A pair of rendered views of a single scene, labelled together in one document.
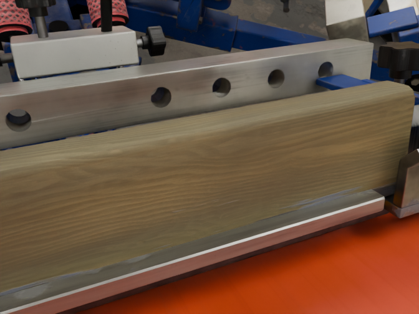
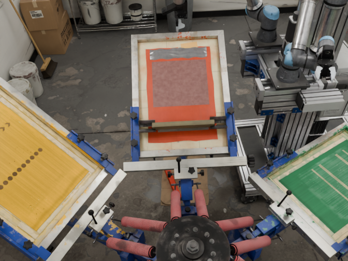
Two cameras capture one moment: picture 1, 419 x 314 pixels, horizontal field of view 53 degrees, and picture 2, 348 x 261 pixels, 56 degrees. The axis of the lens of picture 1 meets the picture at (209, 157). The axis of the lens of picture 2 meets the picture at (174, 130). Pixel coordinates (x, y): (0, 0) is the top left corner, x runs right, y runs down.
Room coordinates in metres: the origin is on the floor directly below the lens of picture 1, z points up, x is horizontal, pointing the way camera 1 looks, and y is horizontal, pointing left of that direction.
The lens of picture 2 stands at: (1.27, 0.72, 2.57)
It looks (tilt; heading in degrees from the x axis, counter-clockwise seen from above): 46 degrees down; 213
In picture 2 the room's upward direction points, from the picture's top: 3 degrees counter-clockwise
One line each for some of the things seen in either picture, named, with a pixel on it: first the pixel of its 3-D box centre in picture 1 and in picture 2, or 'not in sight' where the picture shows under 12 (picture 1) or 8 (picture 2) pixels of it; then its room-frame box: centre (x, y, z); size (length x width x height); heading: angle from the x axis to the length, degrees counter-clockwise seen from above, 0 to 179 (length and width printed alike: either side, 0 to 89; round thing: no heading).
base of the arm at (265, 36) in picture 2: not in sight; (267, 31); (-0.99, 0.12, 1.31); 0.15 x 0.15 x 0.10
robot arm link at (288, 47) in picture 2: not in sight; (294, 54); (-0.59, 0.42, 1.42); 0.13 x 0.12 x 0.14; 102
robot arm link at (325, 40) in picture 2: not in sight; (325, 47); (-0.36, 0.59, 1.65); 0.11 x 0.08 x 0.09; 12
